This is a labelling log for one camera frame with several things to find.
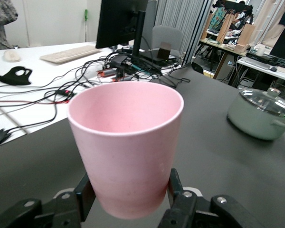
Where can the beige keyboard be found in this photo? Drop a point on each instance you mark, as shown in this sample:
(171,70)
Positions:
(69,54)

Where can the black monitor with thin frame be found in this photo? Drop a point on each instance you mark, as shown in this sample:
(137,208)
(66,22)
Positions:
(283,44)

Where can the black monitor base plate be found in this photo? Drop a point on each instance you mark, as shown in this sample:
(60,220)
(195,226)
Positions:
(149,55)

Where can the black hub box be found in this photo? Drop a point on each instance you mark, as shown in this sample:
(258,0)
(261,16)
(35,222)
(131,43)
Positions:
(118,62)

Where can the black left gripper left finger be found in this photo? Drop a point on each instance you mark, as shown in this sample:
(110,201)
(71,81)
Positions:
(66,209)

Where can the pale green cooking pot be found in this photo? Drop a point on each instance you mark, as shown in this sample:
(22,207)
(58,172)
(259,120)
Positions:
(251,123)

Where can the glass pot lid beige knob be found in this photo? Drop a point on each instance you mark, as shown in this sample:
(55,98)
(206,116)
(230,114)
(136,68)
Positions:
(263,102)

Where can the wooden easel frame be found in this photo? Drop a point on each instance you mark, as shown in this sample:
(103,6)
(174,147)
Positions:
(224,26)

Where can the white desk with equipment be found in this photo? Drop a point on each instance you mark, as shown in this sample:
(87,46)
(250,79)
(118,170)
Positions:
(256,65)

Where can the pink plastic cup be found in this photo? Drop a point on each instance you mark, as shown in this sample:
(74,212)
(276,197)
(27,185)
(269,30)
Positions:
(126,152)

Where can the wooden table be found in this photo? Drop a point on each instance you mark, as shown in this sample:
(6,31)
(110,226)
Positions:
(218,47)

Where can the white mug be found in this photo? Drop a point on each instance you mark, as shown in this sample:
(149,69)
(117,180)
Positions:
(260,51)

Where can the black face mask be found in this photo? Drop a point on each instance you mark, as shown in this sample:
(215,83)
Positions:
(13,79)

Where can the person in grey sweater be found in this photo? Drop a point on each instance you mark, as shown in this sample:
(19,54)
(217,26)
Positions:
(1,21)

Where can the black computer monitor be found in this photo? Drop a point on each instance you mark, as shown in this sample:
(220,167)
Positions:
(118,21)

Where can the grey curtain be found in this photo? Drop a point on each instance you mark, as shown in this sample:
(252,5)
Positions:
(180,14)

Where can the small black adapter red light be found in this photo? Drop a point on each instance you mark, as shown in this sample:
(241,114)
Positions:
(65,92)

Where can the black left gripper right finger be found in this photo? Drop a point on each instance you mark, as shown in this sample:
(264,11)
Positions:
(187,211)

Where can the beige computer mouse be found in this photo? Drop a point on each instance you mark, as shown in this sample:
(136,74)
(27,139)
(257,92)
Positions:
(12,55)

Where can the dark grey table cover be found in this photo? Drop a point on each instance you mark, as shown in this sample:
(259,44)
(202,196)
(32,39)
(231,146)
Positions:
(228,178)

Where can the black monitor stand pole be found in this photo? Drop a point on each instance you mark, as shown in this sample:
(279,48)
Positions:
(139,35)

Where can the grey office chair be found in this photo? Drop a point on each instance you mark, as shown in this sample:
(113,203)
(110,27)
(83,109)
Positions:
(167,35)

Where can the dark brown card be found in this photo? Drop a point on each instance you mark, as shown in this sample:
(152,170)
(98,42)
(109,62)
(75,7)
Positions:
(164,50)

